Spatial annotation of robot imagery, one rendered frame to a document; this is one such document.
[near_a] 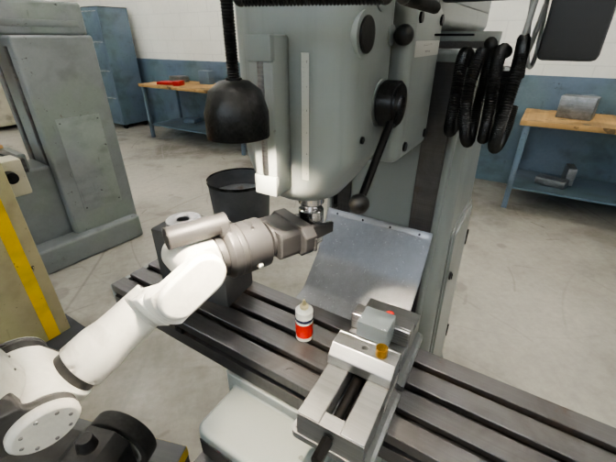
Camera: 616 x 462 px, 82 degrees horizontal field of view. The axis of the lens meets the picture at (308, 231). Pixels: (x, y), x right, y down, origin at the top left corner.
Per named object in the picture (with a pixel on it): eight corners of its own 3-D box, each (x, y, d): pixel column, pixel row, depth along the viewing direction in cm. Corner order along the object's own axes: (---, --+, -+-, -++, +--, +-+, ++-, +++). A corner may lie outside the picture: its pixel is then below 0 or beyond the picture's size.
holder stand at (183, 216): (228, 308, 93) (219, 242, 83) (163, 287, 101) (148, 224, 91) (253, 282, 102) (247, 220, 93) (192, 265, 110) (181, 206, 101)
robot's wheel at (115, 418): (96, 458, 111) (77, 418, 101) (108, 443, 115) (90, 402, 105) (153, 475, 106) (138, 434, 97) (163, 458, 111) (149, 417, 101)
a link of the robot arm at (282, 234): (318, 219, 60) (256, 239, 54) (317, 267, 64) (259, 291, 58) (278, 195, 69) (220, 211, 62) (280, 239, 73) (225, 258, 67)
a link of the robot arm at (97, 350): (169, 339, 54) (55, 448, 48) (136, 298, 59) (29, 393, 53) (126, 315, 45) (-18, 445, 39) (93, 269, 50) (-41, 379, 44)
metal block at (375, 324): (384, 355, 68) (387, 332, 66) (355, 344, 71) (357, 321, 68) (392, 337, 72) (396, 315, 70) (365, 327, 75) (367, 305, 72)
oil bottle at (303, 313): (307, 345, 82) (306, 308, 76) (292, 338, 83) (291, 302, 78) (315, 334, 85) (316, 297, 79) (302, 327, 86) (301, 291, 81)
